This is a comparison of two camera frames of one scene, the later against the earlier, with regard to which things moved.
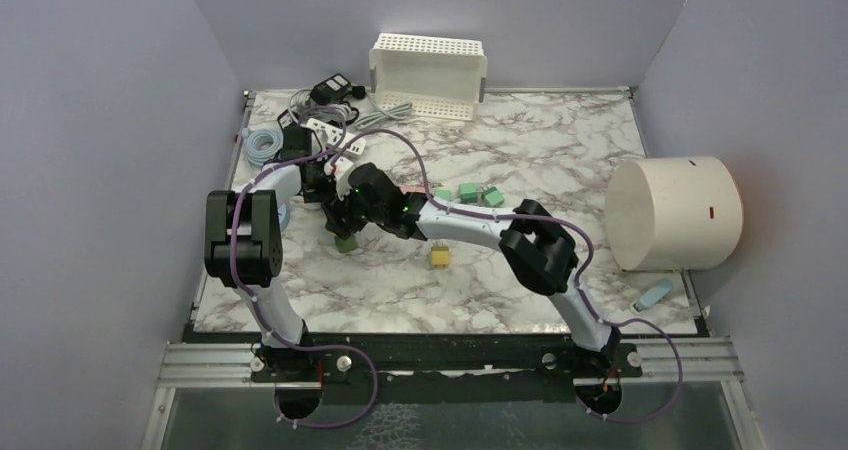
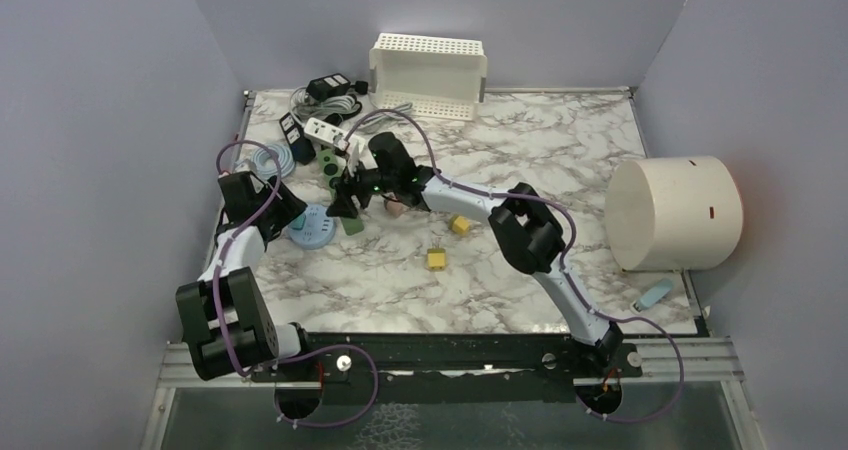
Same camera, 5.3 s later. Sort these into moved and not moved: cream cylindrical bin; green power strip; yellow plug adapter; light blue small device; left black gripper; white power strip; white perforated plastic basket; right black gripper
Moved: left black gripper; right black gripper; green power strip
Not moved: white power strip; light blue small device; cream cylindrical bin; white perforated plastic basket; yellow plug adapter
